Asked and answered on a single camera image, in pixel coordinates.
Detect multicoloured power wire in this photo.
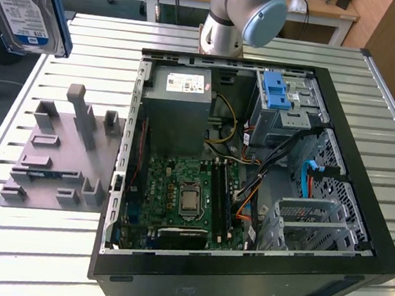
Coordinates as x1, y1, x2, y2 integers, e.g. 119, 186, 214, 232
235, 200, 259, 223

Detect blue data wire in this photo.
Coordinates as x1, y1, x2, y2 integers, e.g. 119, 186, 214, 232
297, 157, 351, 206

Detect metal disk bay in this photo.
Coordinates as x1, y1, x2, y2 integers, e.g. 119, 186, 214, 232
261, 193, 369, 260

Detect grey power supply unit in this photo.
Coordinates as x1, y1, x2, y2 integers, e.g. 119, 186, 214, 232
136, 63, 216, 160

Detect CPU socket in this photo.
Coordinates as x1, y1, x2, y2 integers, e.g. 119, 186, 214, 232
174, 179, 207, 224

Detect green motherboard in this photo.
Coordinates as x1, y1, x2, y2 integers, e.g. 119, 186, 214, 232
116, 149, 253, 262

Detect silver CPU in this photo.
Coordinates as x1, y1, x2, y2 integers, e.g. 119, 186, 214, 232
180, 191, 201, 213

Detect black RAM slot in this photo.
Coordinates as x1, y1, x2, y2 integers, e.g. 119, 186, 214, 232
207, 159, 231, 240

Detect metal optical drive cage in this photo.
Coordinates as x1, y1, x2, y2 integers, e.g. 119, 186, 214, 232
247, 68, 335, 155

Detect black graphics card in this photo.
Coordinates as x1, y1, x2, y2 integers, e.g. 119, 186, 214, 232
155, 224, 209, 254

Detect blue plastic drive latch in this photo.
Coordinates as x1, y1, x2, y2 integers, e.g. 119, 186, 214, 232
258, 70, 295, 111

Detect black open PC case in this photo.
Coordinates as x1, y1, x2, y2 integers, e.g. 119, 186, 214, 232
84, 43, 395, 296

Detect grey parts rack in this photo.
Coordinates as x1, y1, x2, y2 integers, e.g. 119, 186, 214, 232
0, 77, 130, 222

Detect RAM stick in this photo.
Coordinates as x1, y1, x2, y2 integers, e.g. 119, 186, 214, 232
24, 169, 65, 182

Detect black waste bin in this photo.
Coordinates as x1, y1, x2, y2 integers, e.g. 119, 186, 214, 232
0, 47, 28, 67

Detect yellow wire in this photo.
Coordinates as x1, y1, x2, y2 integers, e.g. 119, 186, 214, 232
204, 92, 241, 148

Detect black wire bundle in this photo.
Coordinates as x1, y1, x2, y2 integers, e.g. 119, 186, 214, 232
233, 119, 331, 218

